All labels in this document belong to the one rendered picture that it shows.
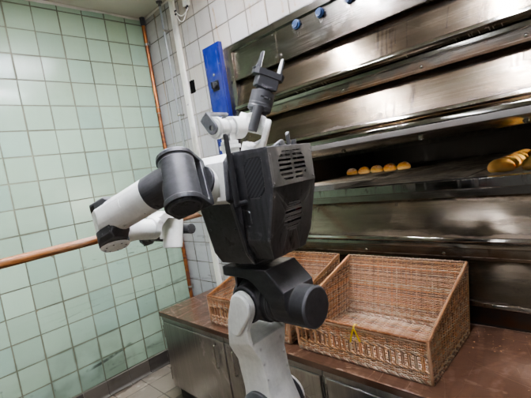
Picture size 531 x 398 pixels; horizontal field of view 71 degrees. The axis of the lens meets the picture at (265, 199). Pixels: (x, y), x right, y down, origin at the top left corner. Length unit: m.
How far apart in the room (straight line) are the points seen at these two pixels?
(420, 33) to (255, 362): 1.37
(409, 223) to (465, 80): 0.62
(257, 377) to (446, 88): 1.26
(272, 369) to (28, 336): 1.81
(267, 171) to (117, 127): 2.09
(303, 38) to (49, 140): 1.67
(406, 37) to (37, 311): 2.47
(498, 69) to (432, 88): 0.23
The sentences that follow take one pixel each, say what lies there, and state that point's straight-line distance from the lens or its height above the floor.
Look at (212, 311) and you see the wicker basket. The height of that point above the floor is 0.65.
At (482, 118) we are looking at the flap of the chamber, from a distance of 1.47.
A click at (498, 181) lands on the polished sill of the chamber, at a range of 1.63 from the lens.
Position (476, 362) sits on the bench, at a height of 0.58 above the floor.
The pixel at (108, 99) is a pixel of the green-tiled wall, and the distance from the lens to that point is 2.90.
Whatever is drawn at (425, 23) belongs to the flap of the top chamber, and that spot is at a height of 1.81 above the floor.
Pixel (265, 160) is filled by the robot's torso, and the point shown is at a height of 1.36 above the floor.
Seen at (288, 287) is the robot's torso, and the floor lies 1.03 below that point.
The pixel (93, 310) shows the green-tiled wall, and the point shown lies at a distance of 2.80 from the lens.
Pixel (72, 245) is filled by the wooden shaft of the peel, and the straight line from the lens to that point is 1.39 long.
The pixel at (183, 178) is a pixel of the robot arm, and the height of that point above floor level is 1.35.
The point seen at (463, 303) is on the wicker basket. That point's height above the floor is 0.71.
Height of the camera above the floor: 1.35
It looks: 5 degrees down
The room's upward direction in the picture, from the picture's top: 9 degrees counter-clockwise
